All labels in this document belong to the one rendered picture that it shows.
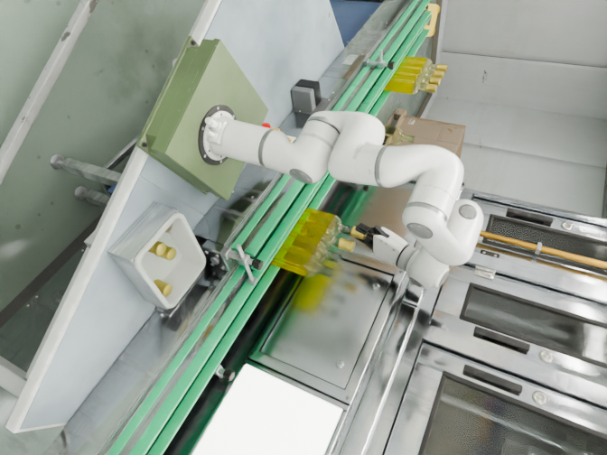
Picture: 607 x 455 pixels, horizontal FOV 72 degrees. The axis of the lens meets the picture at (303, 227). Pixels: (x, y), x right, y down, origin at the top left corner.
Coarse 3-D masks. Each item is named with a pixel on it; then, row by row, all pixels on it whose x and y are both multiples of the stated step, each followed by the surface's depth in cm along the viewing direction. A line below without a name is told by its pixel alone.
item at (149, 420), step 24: (408, 48) 198; (240, 288) 121; (216, 312) 117; (192, 336) 113; (216, 336) 112; (192, 360) 108; (168, 384) 105; (144, 408) 102; (168, 408) 101; (144, 432) 98
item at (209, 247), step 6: (204, 246) 118; (210, 246) 118; (216, 246) 117; (222, 246) 117; (204, 252) 119; (210, 252) 118; (216, 252) 116; (210, 258) 120; (216, 258) 119; (222, 258) 118; (210, 264) 123; (216, 264) 121; (222, 264) 120; (228, 264) 120; (228, 270) 122
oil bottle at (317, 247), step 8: (288, 240) 132; (296, 240) 132; (304, 240) 131; (312, 240) 131; (320, 240) 131; (296, 248) 130; (304, 248) 129; (312, 248) 129; (320, 248) 129; (320, 256) 128
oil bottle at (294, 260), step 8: (280, 248) 130; (288, 248) 130; (280, 256) 128; (288, 256) 128; (296, 256) 127; (304, 256) 127; (312, 256) 127; (272, 264) 133; (280, 264) 130; (288, 264) 128; (296, 264) 126; (304, 264) 125; (312, 264) 125; (296, 272) 129; (304, 272) 127; (312, 272) 126
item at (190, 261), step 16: (176, 224) 107; (160, 240) 110; (176, 240) 114; (192, 240) 110; (144, 256) 106; (176, 256) 117; (192, 256) 118; (144, 272) 97; (160, 272) 113; (176, 272) 117; (192, 272) 116; (176, 288) 113
